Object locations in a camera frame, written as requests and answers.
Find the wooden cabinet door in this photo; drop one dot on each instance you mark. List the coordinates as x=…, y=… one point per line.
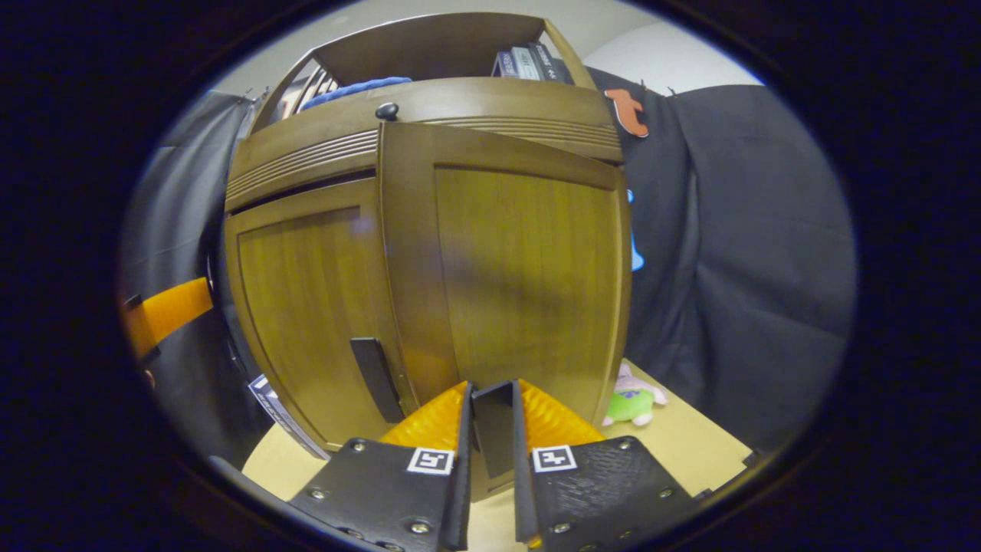
x=306, y=307
x=529, y=276

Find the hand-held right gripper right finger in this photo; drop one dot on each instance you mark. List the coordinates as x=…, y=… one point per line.
x=523, y=491

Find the dark printed flat book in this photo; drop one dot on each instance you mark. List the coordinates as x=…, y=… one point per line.
x=287, y=418

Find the dark blue book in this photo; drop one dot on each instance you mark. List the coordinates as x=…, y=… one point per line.
x=504, y=65

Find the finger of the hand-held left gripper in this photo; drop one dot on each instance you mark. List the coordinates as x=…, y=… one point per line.
x=172, y=307

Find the wooden shoe cabinet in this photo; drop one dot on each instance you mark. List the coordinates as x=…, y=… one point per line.
x=429, y=50

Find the blue folded towel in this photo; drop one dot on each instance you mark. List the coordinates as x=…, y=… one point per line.
x=352, y=90

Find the black backdrop cloth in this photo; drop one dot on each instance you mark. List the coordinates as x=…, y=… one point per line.
x=751, y=230

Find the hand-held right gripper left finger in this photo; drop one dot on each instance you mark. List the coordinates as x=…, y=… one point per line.
x=464, y=491

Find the wooden drawer with black knob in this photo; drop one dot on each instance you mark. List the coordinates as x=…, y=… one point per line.
x=498, y=100

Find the black book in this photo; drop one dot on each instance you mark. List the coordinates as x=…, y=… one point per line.
x=550, y=63

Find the green and pink plush toy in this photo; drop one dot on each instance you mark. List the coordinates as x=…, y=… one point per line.
x=632, y=402

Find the light grey book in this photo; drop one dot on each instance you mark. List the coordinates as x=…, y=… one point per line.
x=527, y=63

